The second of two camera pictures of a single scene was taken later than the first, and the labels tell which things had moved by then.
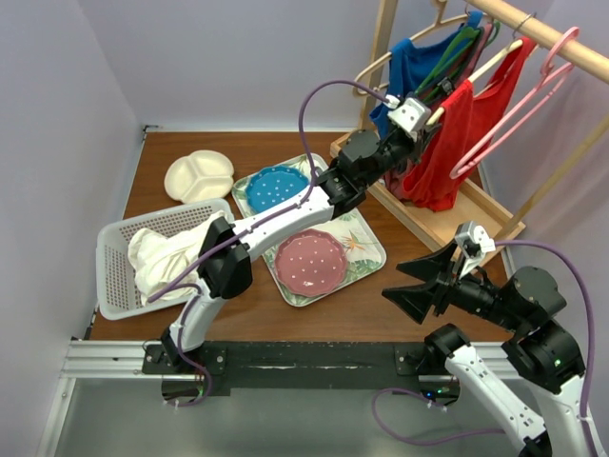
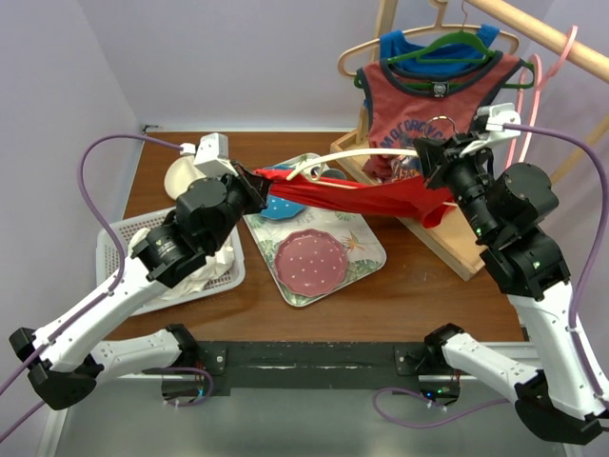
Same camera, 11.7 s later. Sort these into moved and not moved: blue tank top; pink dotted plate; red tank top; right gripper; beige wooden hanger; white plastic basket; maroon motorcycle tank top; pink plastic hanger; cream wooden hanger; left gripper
Moved: beige wooden hanger; red tank top; left gripper; blue tank top; maroon motorcycle tank top; pink plastic hanger; cream wooden hanger; right gripper
Not moved: pink dotted plate; white plastic basket
